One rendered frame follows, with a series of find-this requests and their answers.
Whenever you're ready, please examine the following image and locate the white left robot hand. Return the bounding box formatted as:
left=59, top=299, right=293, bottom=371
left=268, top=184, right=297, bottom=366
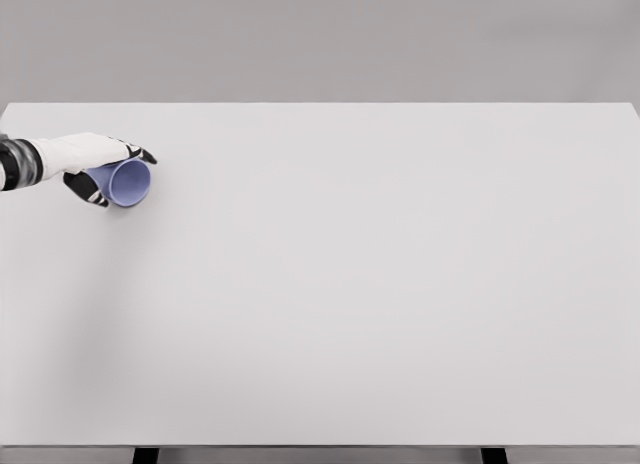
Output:
left=62, top=131, right=158, bottom=209

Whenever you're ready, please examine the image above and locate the lavender blue cup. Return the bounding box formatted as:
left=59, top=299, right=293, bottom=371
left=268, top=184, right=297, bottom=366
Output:
left=84, top=156, right=153, bottom=209

